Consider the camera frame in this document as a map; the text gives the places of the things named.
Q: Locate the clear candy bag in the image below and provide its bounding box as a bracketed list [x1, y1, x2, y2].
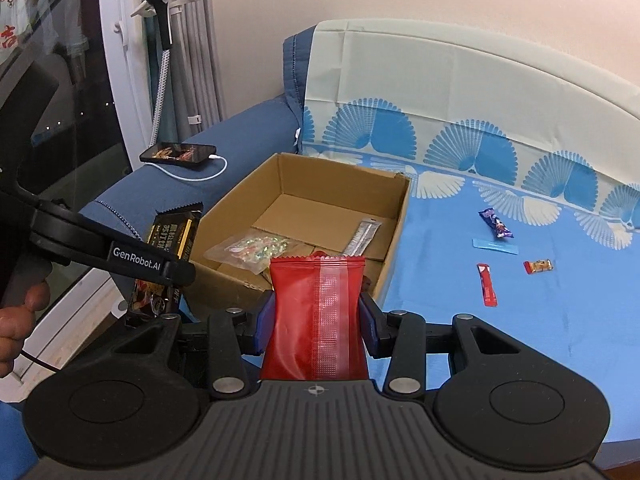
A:
[204, 230, 301, 276]

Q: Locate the blue stick packet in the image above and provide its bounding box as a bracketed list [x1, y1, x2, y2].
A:
[472, 238, 521, 256]

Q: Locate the cardboard box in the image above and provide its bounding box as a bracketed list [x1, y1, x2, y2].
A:
[185, 152, 412, 321]

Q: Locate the purple candy packet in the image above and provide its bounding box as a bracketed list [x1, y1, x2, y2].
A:
[478, 208, 515, 239]

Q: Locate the blue fan-patterned bed sheet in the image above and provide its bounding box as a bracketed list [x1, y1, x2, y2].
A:
[295, 19, 640, 446]

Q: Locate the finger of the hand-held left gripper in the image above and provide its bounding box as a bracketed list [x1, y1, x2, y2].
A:
[167, 259, 197, 288]

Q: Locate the black snack bar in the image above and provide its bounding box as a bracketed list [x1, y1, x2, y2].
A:
[122, 201, 205, 328]

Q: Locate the red stick packet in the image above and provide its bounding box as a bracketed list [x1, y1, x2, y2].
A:
[476, 263, 499, 307]

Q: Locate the white charging cable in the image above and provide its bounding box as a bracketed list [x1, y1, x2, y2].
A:
[157, 154, 228, 182]

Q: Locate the person's left hand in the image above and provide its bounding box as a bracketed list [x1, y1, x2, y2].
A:
[0, 280, 51, 378]

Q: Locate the black smartphone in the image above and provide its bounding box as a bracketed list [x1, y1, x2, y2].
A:
[139, 143, 218, 166]

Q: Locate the black garment steamer head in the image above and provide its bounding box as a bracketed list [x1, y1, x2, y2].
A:
[132, 0, 173, 50]

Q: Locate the black cable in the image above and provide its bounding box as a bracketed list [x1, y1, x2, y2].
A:
[20, 349, 58, 372]

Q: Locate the large red snack packet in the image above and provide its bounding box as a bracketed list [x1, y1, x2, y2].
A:
[260, 254, 372, 382]

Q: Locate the silver stick packet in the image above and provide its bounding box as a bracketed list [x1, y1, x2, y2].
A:
[344, 218, 382, 261]

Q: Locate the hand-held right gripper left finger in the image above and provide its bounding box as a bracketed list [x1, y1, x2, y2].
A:
[100, 292, 275, 400]

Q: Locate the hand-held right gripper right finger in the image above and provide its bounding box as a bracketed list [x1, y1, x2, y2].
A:
[360, 292, 551, 396]

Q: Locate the dark blue denim cover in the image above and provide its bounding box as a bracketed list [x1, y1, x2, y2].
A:
[80, 30, 306, 321]

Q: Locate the white window frame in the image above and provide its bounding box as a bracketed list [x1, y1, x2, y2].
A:
[97, 0, 156, 181]

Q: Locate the speckled steamer hose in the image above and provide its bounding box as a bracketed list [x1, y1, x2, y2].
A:
[149, 47, 173, 148]

